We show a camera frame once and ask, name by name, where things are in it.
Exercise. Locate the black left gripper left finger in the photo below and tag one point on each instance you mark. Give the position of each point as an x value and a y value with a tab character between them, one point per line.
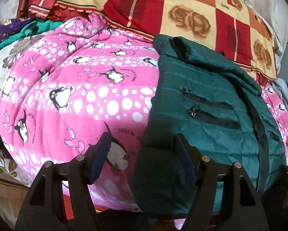
59	198

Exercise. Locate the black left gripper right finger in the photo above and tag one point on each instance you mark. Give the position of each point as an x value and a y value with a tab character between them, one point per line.
225	197

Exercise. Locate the dark green puffer jacket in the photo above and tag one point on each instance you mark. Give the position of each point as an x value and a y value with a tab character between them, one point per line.
219	109

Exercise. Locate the pink penguin quilt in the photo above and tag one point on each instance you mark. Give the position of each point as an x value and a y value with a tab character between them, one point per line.
71	86

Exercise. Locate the green knitted garment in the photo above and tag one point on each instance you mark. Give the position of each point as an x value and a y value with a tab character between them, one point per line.
36	27

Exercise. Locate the purple cloth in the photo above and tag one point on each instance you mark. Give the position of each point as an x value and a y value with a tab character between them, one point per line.
12	26

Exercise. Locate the red cream rose blanket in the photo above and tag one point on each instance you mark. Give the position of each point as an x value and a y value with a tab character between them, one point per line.
229	27

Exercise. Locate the grey white bed sheet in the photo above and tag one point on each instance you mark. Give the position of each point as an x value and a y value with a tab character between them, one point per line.
275	14

